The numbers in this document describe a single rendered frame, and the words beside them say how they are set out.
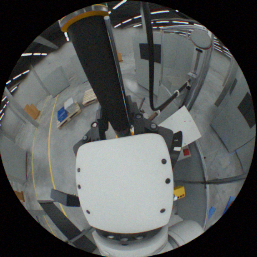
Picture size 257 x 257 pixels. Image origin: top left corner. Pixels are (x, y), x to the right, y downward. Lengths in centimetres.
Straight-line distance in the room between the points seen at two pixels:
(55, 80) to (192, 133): 760
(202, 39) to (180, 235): 81
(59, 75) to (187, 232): 748
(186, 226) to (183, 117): 60
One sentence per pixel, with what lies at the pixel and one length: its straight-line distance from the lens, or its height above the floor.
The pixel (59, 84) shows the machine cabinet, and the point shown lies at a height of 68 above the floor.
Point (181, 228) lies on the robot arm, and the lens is 17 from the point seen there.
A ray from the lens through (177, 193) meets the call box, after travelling 78.
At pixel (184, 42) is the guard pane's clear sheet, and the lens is 110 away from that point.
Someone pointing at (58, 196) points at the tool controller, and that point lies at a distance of 91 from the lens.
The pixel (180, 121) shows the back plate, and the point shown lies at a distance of 64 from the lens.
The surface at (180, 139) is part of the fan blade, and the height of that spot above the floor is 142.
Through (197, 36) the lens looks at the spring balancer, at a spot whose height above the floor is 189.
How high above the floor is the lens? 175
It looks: 59 degrees down
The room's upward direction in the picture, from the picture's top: 16 degrees counter-clockwise
